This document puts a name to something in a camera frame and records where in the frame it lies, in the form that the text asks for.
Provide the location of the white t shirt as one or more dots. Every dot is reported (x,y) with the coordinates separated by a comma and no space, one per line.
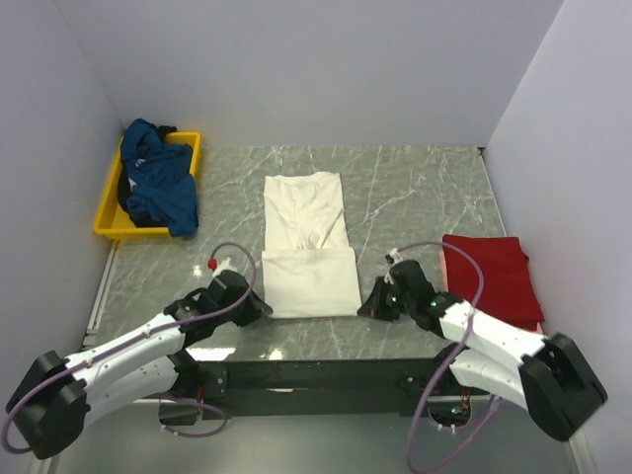
(309,265)

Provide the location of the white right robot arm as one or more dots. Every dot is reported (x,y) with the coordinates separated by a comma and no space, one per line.
(549,377)

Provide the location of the folded pink t shirt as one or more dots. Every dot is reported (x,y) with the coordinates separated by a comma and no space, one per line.
(444,273)

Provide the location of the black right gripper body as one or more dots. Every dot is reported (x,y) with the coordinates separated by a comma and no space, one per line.
(388,304)

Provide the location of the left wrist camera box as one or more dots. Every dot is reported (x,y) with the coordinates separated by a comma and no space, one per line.
(226,285)

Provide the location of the folded red t shirt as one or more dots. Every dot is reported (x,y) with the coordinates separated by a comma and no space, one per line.
(508,294)

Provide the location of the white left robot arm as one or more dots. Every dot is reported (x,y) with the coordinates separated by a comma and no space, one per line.
(61,396)

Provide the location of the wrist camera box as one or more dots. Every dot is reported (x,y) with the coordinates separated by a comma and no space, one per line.
(226,285)
(410,276)

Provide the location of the blue t shirt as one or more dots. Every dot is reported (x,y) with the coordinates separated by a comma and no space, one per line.
(161,182)

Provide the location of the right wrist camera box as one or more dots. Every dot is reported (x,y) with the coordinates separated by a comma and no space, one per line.
(410,276)

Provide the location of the black base crossbeam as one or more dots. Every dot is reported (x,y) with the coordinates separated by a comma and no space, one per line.
(307,387)

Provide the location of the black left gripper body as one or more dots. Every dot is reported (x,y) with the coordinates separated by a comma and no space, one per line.
(242,314)

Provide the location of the yellow plastic bin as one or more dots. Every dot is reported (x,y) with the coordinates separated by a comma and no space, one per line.
(111,221)

